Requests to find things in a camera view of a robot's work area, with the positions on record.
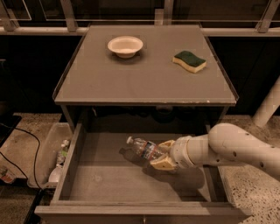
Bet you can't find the metal railing frame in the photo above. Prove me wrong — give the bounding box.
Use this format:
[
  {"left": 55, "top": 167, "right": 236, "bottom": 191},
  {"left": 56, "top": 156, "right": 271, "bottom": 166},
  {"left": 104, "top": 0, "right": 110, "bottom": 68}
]
[{"left": 0, "top": 0, "right": 280, "bottom": 37}]

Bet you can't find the clear plastic water bottle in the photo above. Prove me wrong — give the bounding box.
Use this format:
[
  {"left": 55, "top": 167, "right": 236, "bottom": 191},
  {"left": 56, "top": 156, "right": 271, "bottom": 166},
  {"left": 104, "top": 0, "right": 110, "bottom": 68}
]
[{"left": 127, "top": 136, "right": 165, "bottom": 161}]

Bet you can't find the white paper bowl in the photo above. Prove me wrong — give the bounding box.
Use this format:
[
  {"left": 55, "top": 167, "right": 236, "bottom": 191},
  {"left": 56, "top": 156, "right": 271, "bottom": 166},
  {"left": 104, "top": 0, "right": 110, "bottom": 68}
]
[{"left": 108, "top": 36, "right": 144, "bottom": 59}]

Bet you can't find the green and yellow sponge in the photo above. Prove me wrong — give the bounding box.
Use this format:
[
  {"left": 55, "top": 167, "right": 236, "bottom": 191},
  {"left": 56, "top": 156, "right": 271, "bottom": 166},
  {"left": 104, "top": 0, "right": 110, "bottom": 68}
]
[{"left": 172, "top": 51, "right": 207, "bottom": 74}]

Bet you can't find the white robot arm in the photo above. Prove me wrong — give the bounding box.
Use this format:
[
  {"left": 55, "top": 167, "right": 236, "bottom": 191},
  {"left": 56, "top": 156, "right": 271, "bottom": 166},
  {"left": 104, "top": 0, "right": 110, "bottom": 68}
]
[{"left": 150, "top": 122, "right": 280, "bottom": 179}]

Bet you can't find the small red white can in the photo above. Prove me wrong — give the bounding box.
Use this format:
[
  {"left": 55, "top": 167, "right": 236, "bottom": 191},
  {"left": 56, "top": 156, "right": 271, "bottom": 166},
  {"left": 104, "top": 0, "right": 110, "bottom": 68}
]
[{"left": 0, "top": 165, "right": 16, "bottom": 184}]

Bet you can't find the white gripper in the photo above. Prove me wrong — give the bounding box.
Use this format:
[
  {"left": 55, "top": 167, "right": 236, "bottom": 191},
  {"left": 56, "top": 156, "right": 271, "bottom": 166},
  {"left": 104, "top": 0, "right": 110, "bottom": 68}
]
[{"left": 150, "top": 136, "right": 194, "bottom": 171}]

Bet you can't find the black cable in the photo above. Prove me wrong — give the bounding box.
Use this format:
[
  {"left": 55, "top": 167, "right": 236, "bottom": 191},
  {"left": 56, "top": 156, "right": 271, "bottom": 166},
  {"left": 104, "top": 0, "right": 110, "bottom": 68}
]
[{"left": 0, "top": 122, "right": 45, "bottom": 191}]

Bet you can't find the white object in bin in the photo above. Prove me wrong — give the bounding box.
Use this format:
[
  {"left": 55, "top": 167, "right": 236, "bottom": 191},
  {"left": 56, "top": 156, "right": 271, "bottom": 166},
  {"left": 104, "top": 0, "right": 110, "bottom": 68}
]
[{"left": 48, "top": 167, "right": 62, "bottom": 182}]

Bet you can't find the clear plastic storage bin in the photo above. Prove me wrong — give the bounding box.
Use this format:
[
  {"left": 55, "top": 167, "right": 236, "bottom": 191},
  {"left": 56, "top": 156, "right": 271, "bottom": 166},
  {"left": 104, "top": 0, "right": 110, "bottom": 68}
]
[{"left": 27, "top": 122, "right": 73, "bottom": 188}]

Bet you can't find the open grey top drawer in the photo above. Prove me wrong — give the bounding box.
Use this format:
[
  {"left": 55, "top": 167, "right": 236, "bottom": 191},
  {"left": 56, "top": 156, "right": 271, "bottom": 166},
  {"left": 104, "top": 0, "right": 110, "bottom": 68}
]
[{"left": 35, "top": 125, "right": 251, "bottom": 224}]

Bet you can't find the small bottle in bin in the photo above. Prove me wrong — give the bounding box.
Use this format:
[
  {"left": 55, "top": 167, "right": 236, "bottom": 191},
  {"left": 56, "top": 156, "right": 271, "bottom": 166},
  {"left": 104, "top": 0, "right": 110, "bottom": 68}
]
[{"left": 56, "top": 139, "right": 70, "bottom": 166}]

